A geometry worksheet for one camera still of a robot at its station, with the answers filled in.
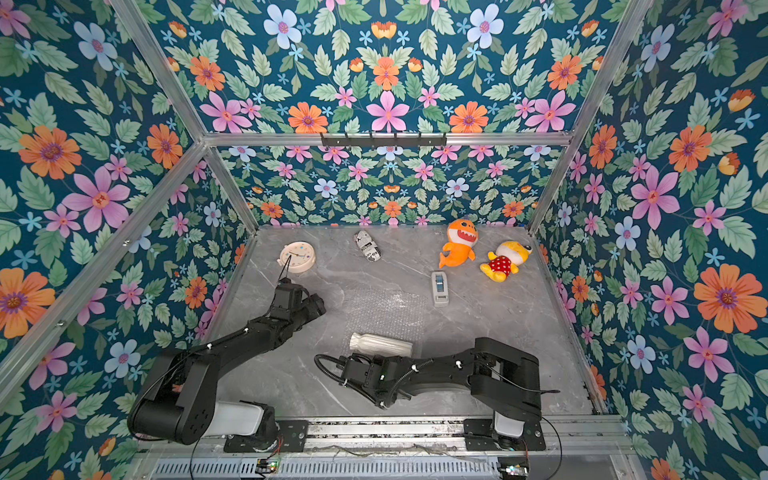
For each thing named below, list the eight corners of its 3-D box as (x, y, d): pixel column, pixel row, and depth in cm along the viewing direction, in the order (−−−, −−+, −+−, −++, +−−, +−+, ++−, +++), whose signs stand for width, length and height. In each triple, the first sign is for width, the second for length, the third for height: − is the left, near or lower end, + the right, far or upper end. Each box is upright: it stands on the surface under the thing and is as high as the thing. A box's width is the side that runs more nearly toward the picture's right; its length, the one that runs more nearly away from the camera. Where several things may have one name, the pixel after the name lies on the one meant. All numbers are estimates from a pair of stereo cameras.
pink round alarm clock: (278, 272, 109) (275, 266, 106) (287, 247, 117) (284, 241, 114) (312, 272, 109) (310, 266, 106) (318, 247, 117) (316, 241, 114)
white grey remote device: (433, 306, 99) (434, 299, 96) (431, 278, 106) (432, 271, 103) (448, 306, 99) (449, 299, 96) (445, 278, 106) (446, 271, 103)
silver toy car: (370, 263, 110) (370, 258, 108) (354, 239, 118) (353, 233, 116) (383, 258, 112) (383, 252, 110) (366, 234, 120) (365, 228, 118)
